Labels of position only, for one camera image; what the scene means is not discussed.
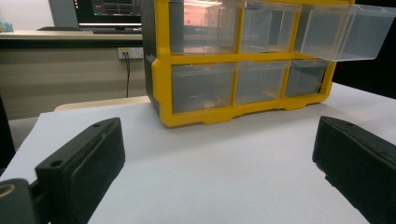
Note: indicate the pale blue bundle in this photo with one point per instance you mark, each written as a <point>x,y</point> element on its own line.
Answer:
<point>4,26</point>

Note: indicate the black keyboard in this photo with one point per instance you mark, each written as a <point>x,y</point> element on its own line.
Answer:
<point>116,30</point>

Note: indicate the grey computer case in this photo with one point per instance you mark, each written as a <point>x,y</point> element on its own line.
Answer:
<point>62,12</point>

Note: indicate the yellow drawer cabinet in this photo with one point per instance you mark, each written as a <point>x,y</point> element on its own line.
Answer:
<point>162,81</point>

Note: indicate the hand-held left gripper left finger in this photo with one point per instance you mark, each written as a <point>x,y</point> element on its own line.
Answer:
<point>90,161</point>

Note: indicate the beige desk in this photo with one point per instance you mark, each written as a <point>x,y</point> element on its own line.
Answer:
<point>62,35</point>

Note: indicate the white wall socket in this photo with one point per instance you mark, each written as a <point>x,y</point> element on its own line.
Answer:
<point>135,53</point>

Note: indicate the white table sheet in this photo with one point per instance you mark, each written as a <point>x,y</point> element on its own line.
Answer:
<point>218,174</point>

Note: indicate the clear plastic drawer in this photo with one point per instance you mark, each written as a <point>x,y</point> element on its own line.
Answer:
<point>202,88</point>
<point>204,28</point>
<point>348,34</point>
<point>267,29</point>
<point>303,77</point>
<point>260,82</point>

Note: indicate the black computer monitor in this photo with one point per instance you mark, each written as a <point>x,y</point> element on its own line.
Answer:
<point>106,11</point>

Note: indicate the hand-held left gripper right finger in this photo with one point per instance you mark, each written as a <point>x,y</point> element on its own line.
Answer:
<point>358,161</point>

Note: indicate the dark stand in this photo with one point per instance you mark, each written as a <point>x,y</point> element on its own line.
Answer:
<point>5,137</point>

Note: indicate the dark mouse pad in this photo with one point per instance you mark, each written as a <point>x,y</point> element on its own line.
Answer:
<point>59,28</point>

